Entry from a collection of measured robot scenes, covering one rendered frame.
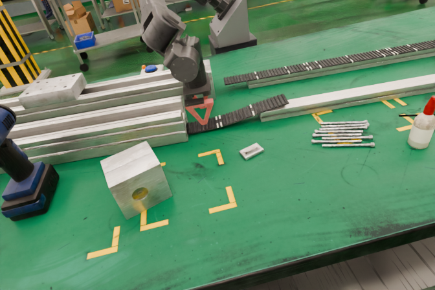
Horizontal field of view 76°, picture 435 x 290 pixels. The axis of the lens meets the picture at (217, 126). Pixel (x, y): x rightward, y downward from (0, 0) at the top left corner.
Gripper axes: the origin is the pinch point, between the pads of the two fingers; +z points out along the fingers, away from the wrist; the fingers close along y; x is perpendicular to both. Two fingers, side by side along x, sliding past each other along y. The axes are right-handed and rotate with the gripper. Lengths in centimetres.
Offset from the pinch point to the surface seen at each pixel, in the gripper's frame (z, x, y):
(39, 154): 0.3, -42.4, 4.8
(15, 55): 45, -207, -256
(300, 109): 2.9, 25.5, 2.2
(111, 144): 1.4, -24.4, 4.6
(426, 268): 61, 62, 21
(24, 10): 64, -437, -731
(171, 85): -2.7, -8.3, -14.0
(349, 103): 3.6, 38.6, 2.3
